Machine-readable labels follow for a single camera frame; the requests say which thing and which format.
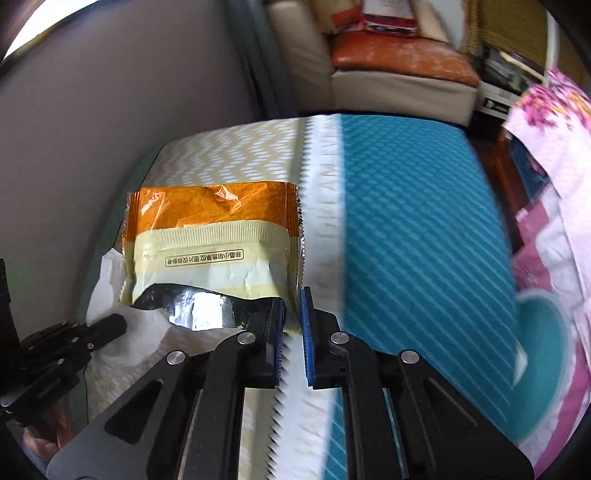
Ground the white pole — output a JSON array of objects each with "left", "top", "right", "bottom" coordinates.
[{"left": 544, "top": 8, "right": 563, "bottom": 71}]

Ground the teal round stool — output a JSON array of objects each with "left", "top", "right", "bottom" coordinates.
[{"left": 516, "top": 294, "right": 579, "bottom": 445}]

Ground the pink floral quilt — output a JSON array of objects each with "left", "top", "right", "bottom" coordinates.
[{"left": 502, "top": 68, "right": 591, "bottom": 468}]

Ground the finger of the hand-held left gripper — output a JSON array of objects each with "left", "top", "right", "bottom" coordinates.
[{"left": 88, "top": 314, "right": 127, "bottom": 347}]

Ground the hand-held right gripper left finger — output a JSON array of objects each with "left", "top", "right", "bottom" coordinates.
[{"left": 46, "top": 298, "right": 288, "bottom": 480}]

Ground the beige teal patterned tablecloth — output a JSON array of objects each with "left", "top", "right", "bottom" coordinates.
[{"left": 85, "top": 113, "right": 528, "bottom": 480}]

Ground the person's left hand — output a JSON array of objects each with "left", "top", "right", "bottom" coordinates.
[{"left": 22, "top": 401, "right": 71, "bottom": 463}]

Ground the yellow cartoon pillow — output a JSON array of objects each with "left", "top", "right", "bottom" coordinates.
[{"left": 318, "top": 0, "right": 365, "bottom": 34}]

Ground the beige sofa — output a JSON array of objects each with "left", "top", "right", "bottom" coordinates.
[{"left": 264, "top": 0, "right": 482, "bottom": 128}]

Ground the orange seat cushion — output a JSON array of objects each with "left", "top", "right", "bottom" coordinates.
[{"left": 330, "top": 31, "right": 482, "bottom": 87}]

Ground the brown wooden furniture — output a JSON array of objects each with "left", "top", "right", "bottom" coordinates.
[{"left": 479, "top": 128, "right": 551, "bottom": 251}]

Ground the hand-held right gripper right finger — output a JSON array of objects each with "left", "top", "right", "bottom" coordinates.
[{"left": 300, "top": 287, "right": 534, "bottom": 480}]

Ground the white tissue paper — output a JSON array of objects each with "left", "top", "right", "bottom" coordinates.
[{"left": 85, "top": 248, "right": 252, "bottom": 418}]

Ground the yellow leopard print cloth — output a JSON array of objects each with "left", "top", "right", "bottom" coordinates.
[{"left": 461, "top": 0, "right": 551, "bottom": 62}]

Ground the cream pillow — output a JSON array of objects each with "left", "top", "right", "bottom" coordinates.
[{"left": 414, "top": 0, "right": 456, "bottom": 43}]

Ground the black audio device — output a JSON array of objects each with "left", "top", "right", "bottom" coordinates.
[{"left": 475, "top": 41, "right": 546, "bottom": 117}]

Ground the orange cream snack packet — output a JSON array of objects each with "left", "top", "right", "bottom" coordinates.
[{"left": 119, "top": 181, "right": 308, "bottom": 334}]

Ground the red white gift bag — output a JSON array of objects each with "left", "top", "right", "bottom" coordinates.
[{"left": 361, "top": 0, "right": 419, "bottom": 36}]

